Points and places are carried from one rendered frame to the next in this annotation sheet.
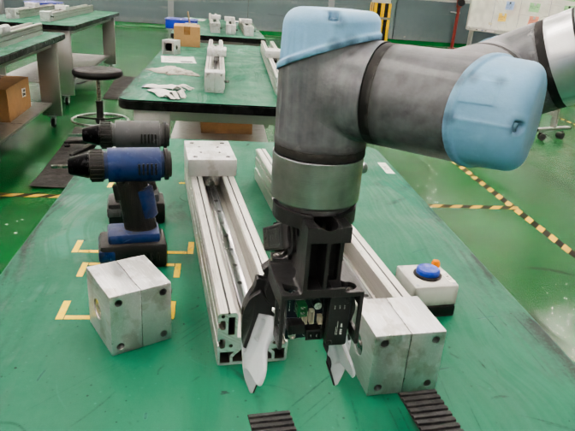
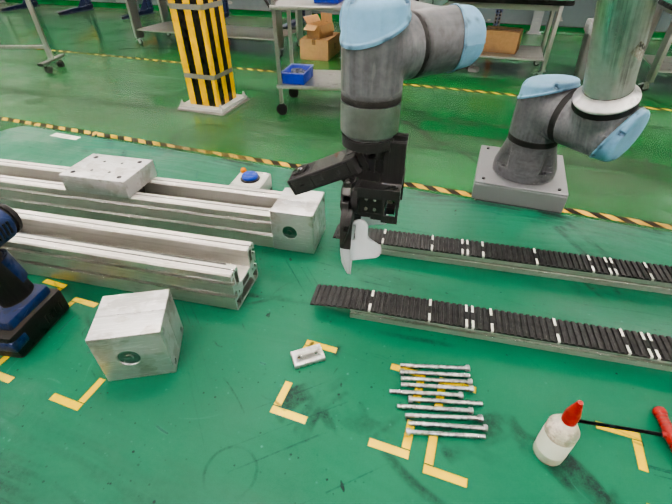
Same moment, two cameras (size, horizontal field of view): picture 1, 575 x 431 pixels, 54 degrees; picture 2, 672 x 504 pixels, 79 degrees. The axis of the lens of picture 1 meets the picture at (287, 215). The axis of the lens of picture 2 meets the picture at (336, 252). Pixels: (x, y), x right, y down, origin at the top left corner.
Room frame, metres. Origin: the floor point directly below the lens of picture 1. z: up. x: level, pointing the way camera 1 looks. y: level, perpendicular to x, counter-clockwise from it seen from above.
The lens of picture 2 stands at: (0.25, 0.45, 1.32)
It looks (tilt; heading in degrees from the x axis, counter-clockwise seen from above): 38 degrees down; 298
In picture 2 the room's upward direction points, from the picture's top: straight up
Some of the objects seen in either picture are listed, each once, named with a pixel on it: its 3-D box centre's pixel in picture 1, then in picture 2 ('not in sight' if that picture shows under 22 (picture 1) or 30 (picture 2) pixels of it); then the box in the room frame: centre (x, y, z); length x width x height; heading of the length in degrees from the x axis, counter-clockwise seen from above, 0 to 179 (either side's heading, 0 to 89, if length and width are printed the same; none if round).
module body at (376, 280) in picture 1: (310, 221); (119, 198); (1.09, -0.05, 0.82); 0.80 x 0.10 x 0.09; 15
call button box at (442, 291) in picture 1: (419, 289); (250, 190); (0.85, -0.24, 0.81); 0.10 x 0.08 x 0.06; 105
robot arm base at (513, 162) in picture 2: not in sight; (528, 152); (0.26, -0.62, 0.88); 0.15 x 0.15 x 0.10
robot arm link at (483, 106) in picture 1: (459, 103); (428, 38); (0.41, -0.12, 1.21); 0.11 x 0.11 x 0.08; 60
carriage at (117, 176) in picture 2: not in sight; (112, 180); (1.09, -0.05, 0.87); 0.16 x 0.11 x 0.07; 15
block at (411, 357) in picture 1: (401, 343); (300, 217); (0.66, -0.17, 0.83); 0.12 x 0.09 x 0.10; 105
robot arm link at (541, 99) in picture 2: not in sight; (545, 106); (0.26, -0.61, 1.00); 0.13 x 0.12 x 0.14; 150
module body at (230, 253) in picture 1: (220, 223); (59, 246); (1.04, 0.13, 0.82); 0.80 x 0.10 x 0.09; 15
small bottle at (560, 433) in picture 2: not in sight; (562, 429); (0.12, 0.10, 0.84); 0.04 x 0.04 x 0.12
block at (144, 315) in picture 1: (137, 300); (141, 328); (0.72, 0.21, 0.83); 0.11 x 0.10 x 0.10; 127
